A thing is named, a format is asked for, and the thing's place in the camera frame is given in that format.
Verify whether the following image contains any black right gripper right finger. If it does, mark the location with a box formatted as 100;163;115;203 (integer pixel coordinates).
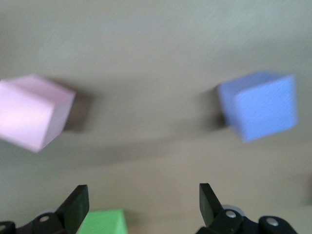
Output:
196;182;298;234

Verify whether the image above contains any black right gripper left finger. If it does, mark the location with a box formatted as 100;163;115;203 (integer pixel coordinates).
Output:
0;184;90;234

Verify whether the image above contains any green foam cube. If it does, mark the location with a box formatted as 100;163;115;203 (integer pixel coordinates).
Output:
78;208;129;234

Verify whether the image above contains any purple foam cube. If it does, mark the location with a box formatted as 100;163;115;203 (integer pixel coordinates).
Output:
216;70;298;143

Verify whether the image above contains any pink foam cube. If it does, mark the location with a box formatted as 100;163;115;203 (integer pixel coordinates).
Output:
0;74;77;154

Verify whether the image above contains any paper table cover sheet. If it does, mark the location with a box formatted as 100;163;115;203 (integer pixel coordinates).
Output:
0;0;312;234

